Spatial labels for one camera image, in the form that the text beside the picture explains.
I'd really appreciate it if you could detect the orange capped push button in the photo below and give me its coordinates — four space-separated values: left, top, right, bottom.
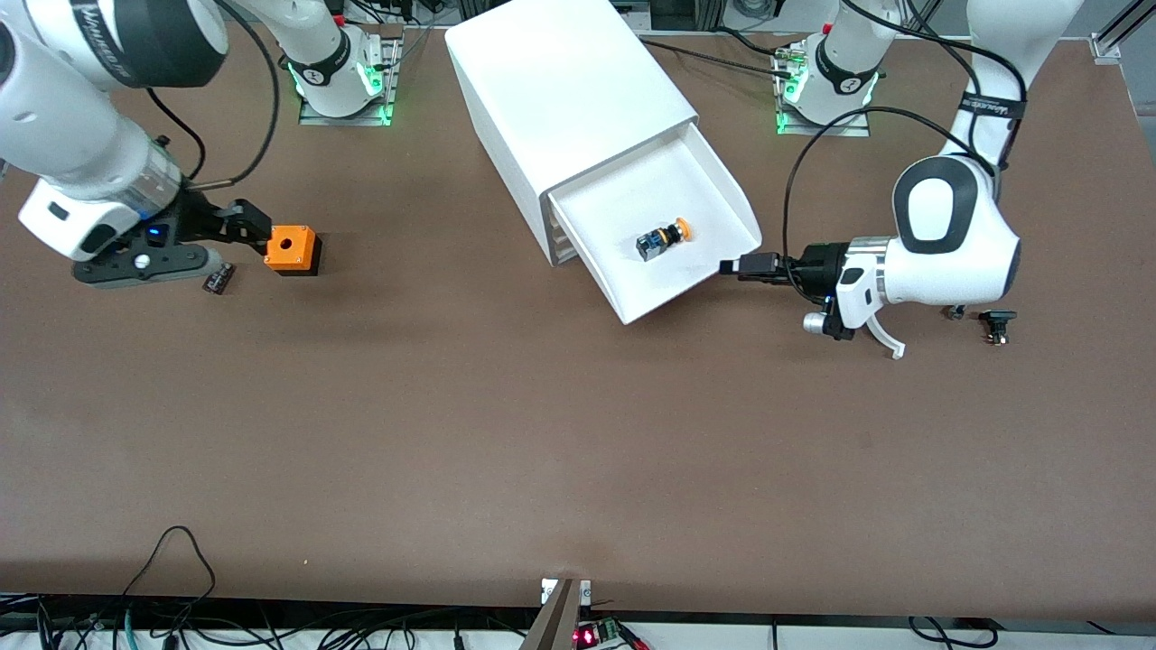
635 217 695 264

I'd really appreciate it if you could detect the orange box with hole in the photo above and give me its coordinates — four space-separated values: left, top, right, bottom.
264 225 323 277

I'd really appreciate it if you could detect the small black plastic part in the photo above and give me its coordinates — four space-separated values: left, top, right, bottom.
979 309 1020 347

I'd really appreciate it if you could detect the red lit circuit board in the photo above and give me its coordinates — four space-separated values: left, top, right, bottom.
573 617 649 650

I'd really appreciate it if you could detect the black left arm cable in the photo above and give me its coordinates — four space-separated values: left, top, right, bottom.
782 0 1030 265

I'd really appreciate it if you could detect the white curved plastic bracket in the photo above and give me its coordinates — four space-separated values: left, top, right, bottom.
867 318 908 361

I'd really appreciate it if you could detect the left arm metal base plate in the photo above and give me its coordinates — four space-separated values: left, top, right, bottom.
772 43 872 138

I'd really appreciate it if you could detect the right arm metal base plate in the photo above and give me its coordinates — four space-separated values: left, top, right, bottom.
298 34 402 127

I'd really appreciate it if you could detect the black table cable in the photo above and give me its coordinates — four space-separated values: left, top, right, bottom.
632 36 800 80

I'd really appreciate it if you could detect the black looped cable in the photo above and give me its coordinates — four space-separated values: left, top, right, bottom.
120 525 219 604

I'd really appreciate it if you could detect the aluminium frame profile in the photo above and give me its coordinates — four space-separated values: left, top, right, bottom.
1088 0 1156 66

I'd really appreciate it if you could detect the grey camera stand bracket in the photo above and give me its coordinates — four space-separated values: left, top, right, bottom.
518 578 593 650

